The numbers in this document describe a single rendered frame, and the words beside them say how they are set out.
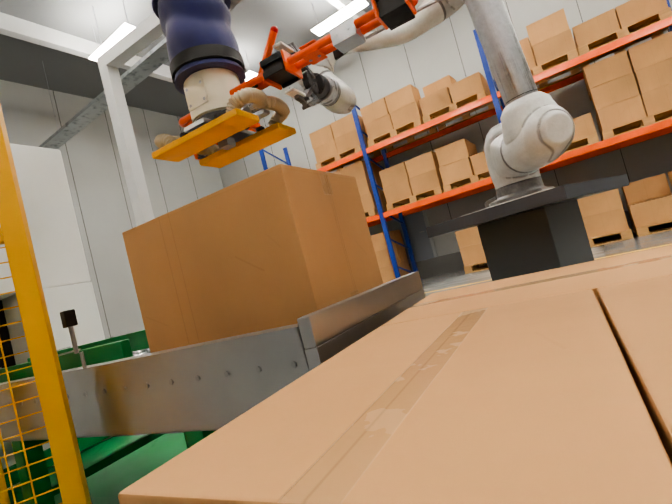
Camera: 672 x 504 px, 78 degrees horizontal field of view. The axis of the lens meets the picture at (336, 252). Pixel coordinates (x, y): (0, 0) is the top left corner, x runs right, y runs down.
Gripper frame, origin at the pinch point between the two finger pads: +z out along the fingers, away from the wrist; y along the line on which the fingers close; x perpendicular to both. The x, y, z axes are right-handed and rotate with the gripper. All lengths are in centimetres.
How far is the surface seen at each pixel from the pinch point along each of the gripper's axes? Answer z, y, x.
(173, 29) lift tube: 10.9, -20.9, 26.5
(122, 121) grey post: -164, -127, 269
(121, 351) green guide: 24, 66, 64
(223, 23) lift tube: 0.5, -21.8, 16.2
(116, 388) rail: 35, 74, 53
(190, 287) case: 21, 53, 33
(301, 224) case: 20, 46, -4
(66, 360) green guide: 24, 65, 93
